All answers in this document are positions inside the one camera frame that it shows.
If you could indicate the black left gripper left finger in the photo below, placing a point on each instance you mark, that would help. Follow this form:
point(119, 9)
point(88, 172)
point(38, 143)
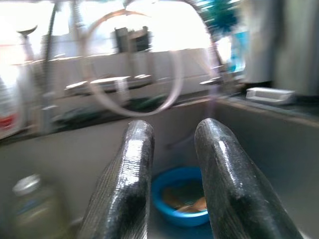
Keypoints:
point(124, 186)

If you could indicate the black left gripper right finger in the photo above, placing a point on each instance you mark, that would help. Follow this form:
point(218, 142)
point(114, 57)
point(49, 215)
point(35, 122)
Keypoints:
point(236, 189)

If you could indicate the blue plastic bowl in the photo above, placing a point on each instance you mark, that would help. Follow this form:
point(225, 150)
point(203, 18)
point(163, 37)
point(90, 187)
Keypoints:
point(162, 207)

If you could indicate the brown food scraps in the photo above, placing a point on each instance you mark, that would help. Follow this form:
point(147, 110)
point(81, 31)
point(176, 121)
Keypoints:
point(184, 199)

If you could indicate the stainless steel sink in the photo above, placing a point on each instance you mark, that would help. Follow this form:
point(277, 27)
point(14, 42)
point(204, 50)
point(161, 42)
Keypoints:
point(62, 161)

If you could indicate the dark green sponge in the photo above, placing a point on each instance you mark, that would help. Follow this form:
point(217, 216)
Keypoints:
point(74, 115)
point(147, 102)

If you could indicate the glass jar metal lid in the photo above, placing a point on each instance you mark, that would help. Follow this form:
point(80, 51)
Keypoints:
point(35, 209)

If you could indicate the white plastic clip box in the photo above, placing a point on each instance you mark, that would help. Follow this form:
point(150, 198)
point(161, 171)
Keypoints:
point(270, 94)

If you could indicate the steel flexible faucet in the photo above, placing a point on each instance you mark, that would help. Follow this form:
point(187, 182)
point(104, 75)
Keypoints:
point(47, 74)

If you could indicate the white blue water filter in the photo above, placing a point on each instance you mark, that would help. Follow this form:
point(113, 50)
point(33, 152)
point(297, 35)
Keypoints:
point(236, 49)

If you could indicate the white red soap bottle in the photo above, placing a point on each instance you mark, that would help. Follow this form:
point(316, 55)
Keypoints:
point(7, 107)

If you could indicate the dark steel appliance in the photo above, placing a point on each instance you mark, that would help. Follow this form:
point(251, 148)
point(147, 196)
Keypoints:
point(294, 37)

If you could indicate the teal bottle brush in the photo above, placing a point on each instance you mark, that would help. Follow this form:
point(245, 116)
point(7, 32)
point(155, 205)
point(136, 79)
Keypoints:
point(219, 15)

